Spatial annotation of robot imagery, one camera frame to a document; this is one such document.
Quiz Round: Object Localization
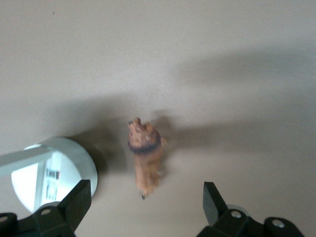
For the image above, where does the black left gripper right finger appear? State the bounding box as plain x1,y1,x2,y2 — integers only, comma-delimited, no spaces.
196,181,303,237

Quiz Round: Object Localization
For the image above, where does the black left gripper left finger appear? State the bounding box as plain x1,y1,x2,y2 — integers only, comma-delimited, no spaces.
0,179,92,237

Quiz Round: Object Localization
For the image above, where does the white round bin with lid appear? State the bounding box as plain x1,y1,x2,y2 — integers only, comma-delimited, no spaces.
0,137,98,214

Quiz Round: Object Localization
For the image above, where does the brown lion statue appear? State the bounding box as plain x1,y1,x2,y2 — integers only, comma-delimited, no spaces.
127,118,169,200

